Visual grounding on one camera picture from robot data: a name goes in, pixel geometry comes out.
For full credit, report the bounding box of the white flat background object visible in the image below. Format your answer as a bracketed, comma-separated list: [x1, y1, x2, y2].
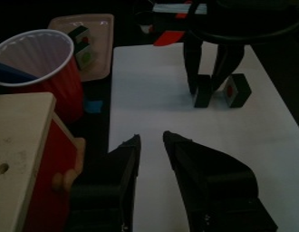
[151, 2, 208, 15]

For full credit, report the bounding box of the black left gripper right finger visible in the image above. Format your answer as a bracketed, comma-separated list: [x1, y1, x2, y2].
[163, 130, 279, 232]

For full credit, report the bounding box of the blue tape patch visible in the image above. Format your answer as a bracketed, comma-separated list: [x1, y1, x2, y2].
[84, 99, 104, 114]

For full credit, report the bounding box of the toy sushi piece green centre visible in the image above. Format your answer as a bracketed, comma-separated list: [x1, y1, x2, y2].
[72, 41, 97, 72]

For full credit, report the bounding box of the blue toy knife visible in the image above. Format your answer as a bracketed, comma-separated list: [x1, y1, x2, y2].
[0, 61, 38, 84]

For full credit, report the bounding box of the wooden toy box red side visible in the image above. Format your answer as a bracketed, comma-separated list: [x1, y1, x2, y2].
[0, 92, 86, 232]

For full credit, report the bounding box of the red plastic cup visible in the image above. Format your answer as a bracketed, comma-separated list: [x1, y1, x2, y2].
[0, 28, 84, 124]

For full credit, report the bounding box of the pink rectangular plate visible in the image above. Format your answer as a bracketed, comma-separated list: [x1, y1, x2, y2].
[46, 13, 116, 82]

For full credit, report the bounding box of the white cutting board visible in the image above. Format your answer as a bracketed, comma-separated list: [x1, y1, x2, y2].
[108, 42, 299, 232]

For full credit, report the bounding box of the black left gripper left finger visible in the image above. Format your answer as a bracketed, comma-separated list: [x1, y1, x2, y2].
[65, 133, 143, 232]

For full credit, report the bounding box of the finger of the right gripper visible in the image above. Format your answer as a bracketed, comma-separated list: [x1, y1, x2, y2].
[211, 44, 247, 92]
[183, 31, 205, 96]

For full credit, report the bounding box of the toy sushi piece red centre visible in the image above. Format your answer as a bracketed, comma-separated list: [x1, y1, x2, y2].
[66, 24, 92, 45]
[221, 72, 253, 109]

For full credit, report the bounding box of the red tape strip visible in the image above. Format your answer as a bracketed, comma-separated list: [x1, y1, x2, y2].
[152, 30, 187, 47]

